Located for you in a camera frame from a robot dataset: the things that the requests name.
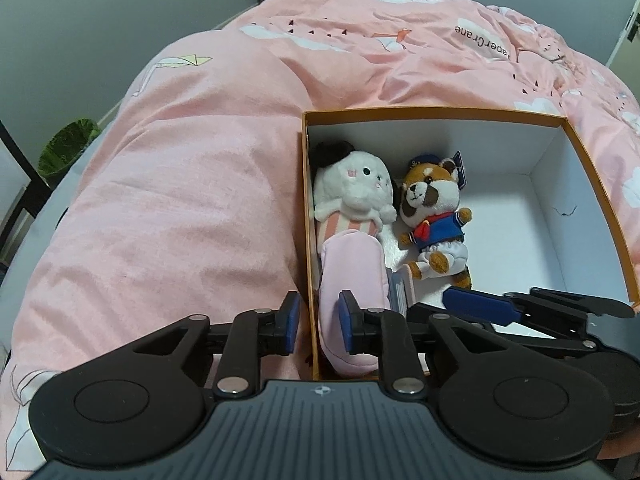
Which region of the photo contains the pink fabric pouch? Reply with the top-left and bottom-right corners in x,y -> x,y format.
318,230 -> 390,377

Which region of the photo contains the orange cardboard box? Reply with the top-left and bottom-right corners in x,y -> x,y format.
303,107 -> 639,379

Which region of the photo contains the brown plush sailor raccoon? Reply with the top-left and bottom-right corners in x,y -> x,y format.
399,153 -> 472,289

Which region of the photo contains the white plush dog toy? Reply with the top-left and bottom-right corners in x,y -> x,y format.
309,141 -> 397,245

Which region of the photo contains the pink patterned quilt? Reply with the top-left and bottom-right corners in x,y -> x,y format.
1,0 -> 639,479

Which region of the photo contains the green leafy plant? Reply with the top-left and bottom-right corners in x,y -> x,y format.
37,118 -> 102,188

